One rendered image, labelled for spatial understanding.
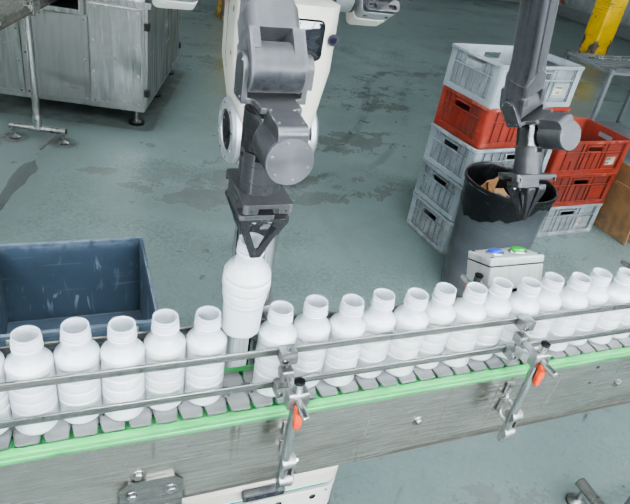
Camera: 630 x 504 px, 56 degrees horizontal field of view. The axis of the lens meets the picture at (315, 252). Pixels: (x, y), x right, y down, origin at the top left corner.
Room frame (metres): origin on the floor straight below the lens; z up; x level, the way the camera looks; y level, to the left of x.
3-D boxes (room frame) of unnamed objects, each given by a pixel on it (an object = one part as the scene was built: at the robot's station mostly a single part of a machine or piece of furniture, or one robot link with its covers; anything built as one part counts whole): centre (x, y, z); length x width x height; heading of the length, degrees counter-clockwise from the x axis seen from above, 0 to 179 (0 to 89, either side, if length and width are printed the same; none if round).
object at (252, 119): (0.68, 0.08, 1.45); 0.07 x 0.06 x 0.07; 26
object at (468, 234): (2.71, -0.88, 0.32); 0.45 x 0.45 x 0.64
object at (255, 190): (0.69, 0.09, 1.39); 0.10 x 0.07 x 0.07; 26
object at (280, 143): (0.65, 0.07, 1.48); 0.12 x 0.09 x 0.12; 26
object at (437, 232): (3.31, -0.88, 0.11); 0.61 x 0.41 x 0.22; 121
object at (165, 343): (0.64, 0.19, 1.08); 0.06 x 0.06 x 0.17
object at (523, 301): (0.92, -0.40, 1.08); 0.06 x 0.06 x 0.17
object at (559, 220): (3.71, -1.47, 0.11); 0.61 x 0.41 x 0.22; 118
